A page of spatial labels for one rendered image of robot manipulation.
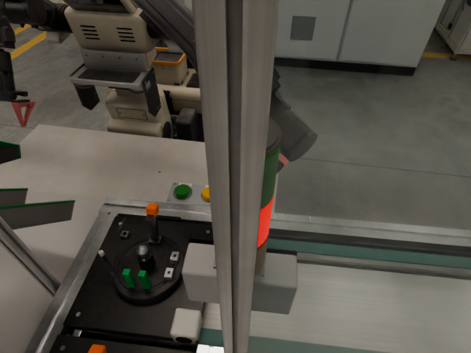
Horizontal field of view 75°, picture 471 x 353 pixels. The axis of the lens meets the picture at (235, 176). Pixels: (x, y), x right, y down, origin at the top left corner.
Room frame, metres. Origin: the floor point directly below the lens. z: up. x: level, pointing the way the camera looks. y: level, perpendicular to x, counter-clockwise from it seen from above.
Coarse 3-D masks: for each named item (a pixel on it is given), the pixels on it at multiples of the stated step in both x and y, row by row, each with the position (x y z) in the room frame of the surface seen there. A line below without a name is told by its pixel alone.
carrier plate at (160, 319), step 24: (120, 216) 0.43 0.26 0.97; (120, 240) 0.37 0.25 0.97; (96, 264) 0.31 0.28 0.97; (96, 288) 0.26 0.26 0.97; (72, 312) 0.21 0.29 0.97; (96, 312) 0.21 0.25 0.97; (120, 312) 0.21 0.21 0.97; (144, 312) 0.21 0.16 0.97; (168, 312) 0.21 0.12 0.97; (144, 336) 0.18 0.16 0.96; (168, 336) 0.17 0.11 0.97
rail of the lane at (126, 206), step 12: (108, 204) 0.48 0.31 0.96; (120, 204) 0.47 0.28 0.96; (132, 204) 0.47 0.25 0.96; (144, 204) 0.47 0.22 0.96; (156, 204) 0.47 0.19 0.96; (168, 204) 0.47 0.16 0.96; (180, 204) 0.47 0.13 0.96; (132, 216) 0.44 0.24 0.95; (144, 216) 0.44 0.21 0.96; (168, 216) 0.43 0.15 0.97; (180, 216) 0.44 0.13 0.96; (192, 216) 0.44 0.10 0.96; (204, 216) 0.44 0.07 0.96
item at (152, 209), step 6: (150, 204) 0.38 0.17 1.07; (150, 210) 0.37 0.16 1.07; (156, 210) 0.37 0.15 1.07; (150, 216) 0.36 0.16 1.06; (156, 216) 0.37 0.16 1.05; (150, 222) 0.36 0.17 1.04; (156, 222) 0.36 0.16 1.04; (150, 228) 0.36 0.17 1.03; (156, 228) 0.36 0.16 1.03; (150, 234) 0.35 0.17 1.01; (156, 234) 0.35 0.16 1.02
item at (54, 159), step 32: (64, 128) 0.92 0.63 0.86; (32, 160) 0.74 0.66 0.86; (64, 160) 0.74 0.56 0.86; (96, 160) 0.74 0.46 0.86; (128, 160) 0.74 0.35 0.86; (160, 160) 0.74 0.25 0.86; (192, 160) 0.74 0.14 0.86; (64, 192) 0.60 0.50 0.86; (96, 192) 0.60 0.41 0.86; (128, 192) 0.60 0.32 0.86; (160, 192) 0.60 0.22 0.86
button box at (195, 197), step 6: (174, 186) 0.53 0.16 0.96; (192, 186) 0.53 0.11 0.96; (198, 186) 0.53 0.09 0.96; (204, 186) 0.53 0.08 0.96; (174, 192) 0.51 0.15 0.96; (192, 192) 0.51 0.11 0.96; (198, 192) 0.51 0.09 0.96; (168, 198) 0.49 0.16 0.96; (174, 198) 0.49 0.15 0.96; (180, 198) 0.49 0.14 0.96; (186, 198) 0.49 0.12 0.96; (192, 198) 0.49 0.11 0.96; (198, 198) 0.49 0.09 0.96; (186, 204) 0.48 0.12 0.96; (192, 204) 0.47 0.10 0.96; (198, 204) 0.47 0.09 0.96; (204, 204) 0.47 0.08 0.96
